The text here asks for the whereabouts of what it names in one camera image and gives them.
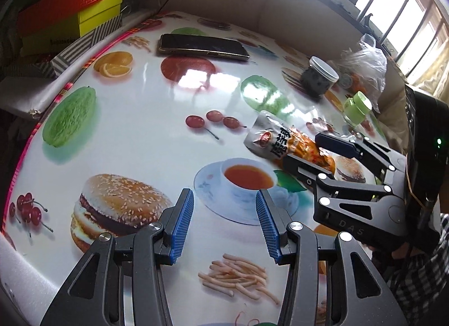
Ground striped black white box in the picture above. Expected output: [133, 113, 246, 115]
[48, 14, 123, 78]

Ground black smartphone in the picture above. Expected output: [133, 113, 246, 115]
[157, 34, 250, 61]

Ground green jar green lid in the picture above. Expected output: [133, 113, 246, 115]
[343, 91, 372, 127]

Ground cream patterned curtain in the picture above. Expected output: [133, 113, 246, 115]
[413, 40, 449, 103]

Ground clear plastic bag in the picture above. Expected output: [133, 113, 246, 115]
[333, 34, 387, 113]

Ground dark jar white lid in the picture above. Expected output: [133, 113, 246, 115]
[300, 56, 340, 99]

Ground red textured box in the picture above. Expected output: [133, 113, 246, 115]
[17, 0, 101, 37]

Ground orange snack pouch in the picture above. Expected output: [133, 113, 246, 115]
[244, 110, 336, 174]

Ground yellow green box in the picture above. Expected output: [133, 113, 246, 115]
[20, 0, 123, 56]

